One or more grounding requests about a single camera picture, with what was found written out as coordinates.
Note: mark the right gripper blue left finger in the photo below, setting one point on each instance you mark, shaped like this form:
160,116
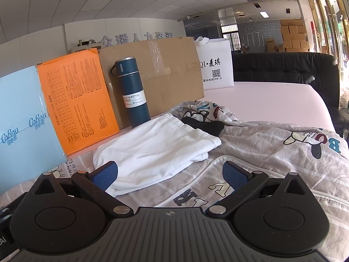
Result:
94,186

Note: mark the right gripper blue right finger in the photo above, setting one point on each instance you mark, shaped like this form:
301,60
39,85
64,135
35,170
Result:
246,186

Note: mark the white shirt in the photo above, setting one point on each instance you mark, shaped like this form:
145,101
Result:
153,152

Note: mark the large light blue box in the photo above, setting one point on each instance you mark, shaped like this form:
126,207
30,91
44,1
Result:
29,144

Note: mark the orange cardboard box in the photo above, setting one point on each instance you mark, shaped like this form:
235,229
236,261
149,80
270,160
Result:
77,100

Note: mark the dark blue vacuum bottle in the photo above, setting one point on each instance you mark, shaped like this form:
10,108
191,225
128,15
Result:
127,73

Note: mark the white paper shopping bag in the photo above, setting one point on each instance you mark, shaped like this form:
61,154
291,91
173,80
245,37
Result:
216,62

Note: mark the brown cardboard box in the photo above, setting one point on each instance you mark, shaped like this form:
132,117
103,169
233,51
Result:
169,70

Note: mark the black leather sofa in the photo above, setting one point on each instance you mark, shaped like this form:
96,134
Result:
318,70

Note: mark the stack of cardboard boxes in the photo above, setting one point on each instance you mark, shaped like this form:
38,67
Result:
294,39

